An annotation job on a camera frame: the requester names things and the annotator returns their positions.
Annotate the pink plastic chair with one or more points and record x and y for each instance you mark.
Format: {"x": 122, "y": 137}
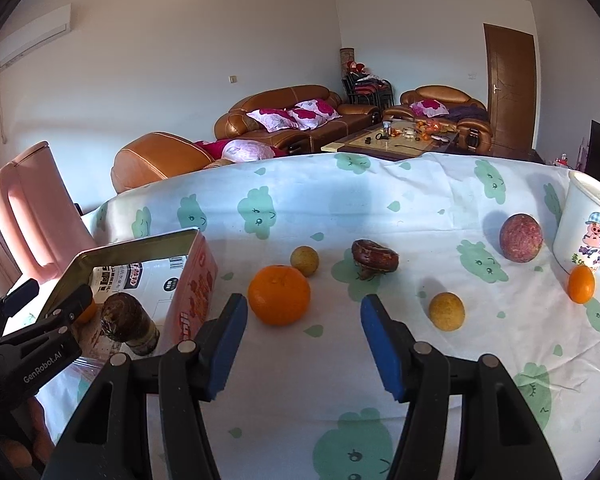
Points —
{"x": 35, "y": 200}

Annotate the purple blanket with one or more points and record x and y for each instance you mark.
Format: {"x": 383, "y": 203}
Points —
{"x": 467, "y": 112}

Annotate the white cartoon mug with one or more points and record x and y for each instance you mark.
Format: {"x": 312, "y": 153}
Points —
{"x": 587, "y": 220}

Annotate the brown wooden door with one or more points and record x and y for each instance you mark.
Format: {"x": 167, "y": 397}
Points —
{"x": 510, "y": 85}

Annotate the stacked black chairs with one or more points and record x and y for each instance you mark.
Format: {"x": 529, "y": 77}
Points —
{"x": 367, "y": 91}

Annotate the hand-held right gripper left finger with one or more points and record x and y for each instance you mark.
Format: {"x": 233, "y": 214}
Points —
{"x": 230, "y": 347}

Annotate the pale pink cushion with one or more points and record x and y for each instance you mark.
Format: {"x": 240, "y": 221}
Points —
{"x": 247, "y": 151}

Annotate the pink flowered pillow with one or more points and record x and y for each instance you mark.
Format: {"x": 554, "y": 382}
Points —
{"x": 429, "y": 108}
{"x": 315, "y": 112}
{"x": 272, "y": 120}

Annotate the brown leather three-seat sofa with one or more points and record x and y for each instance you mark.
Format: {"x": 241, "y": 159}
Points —
{"x": 290, "y": 97}

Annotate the yellow round citrus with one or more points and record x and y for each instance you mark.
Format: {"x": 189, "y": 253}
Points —
{"x": 446, "y": 311}

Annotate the large orange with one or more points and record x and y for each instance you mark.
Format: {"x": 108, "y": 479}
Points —
{"x": 279, "y": 296}

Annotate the white wall air conditioner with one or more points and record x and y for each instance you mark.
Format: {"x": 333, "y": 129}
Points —
{"x": 35, "y": 35}

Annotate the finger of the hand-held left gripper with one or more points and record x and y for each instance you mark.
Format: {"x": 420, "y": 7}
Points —
{"x": 72, "y": 305}
{"x": 17, "y": 294}

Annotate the purple passion fruit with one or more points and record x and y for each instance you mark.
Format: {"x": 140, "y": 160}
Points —
{"x": 521, "y": 237}

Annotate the small orange tangerine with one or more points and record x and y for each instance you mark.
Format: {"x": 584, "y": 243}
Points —
{"x": 581, "y": 284}

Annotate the wooden coffee table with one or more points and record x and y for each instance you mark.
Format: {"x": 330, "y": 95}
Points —
{"x": 370, "y": 145}

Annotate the brown leather armchair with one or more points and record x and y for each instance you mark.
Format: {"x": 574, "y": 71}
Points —
{"x": 445, "y": 94}
{"x": 155, "y": 157}

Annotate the red metal tin box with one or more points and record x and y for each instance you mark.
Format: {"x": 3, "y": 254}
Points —
{"x": 200, "y": 285}

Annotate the brown mushroom on table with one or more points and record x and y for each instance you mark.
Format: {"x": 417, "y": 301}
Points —
{"x": 375, "y": 256}

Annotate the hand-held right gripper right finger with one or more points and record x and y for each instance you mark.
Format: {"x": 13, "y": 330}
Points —
{"x": 380, "y": 342}

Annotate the small tan longan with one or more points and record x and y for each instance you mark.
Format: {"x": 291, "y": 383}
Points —
{"x": 305, "y": 261}

